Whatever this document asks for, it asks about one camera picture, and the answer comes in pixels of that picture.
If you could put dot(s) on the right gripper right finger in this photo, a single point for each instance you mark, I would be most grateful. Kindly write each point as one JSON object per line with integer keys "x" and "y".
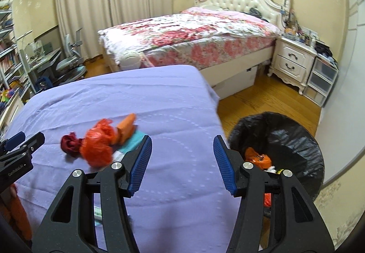
{"x": 295, "y": 222}

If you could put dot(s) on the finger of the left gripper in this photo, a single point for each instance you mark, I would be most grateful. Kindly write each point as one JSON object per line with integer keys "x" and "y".
{"x": 33, "y": 143}
{"x": 8, "y": 145}

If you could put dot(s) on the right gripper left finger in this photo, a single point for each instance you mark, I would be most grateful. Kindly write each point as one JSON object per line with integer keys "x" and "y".
{"x": 69, "y": 223}

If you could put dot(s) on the white green tube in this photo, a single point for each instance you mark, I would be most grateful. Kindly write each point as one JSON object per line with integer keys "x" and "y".
{"x": 97, "y": 215}

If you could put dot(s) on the dark red cloth scrap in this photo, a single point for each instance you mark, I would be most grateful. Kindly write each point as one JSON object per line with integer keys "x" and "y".
{"x": 71, "y": 145}

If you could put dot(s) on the orange plastic bag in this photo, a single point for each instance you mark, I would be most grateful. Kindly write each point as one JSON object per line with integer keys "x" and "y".
{"x": 96, "y": 147}

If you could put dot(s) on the orange foil snack wrapper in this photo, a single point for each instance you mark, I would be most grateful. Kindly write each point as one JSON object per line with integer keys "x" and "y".
{"x": 262, "y": 161}

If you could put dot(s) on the orange paper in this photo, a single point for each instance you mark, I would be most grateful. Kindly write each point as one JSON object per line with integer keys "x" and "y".
{"x": 125, "y": 129}

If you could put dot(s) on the teal white paper packet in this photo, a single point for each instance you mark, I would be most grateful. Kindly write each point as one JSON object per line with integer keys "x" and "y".
{"x": 131, "y": 144}

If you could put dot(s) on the black lined trash bin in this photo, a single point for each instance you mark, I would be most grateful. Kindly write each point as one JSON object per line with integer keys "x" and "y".
{"x": 287, "y": 143}

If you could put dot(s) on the white bookshelf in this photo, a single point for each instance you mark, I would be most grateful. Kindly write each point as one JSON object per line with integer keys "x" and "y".
{"x": 14, "y": 76}

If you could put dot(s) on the white crumpled tissue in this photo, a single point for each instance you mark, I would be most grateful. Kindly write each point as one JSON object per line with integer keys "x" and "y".
{"x": 271, "y": 169}

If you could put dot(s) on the grey desk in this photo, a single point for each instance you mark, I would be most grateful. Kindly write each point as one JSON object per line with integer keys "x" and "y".
{"x": 29, "y": 70}

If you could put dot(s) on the grey green desk chair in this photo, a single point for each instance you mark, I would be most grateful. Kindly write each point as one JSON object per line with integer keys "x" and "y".
{"x": 71, "y": 68}

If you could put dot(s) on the white storage box under bed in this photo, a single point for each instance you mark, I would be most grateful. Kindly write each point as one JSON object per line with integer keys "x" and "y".
{"x": 236, "y": 83}

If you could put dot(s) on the plastic drawer unit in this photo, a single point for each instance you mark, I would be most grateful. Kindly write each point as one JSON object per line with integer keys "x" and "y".
{"x": 320, "y": 81}

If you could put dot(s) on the white nightstand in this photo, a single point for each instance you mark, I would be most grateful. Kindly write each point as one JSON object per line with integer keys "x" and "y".
{"x": 292, "y": 62}

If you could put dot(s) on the floral bedspread bed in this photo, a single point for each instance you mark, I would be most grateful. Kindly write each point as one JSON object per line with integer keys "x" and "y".
{"x": 220, "y": 44}

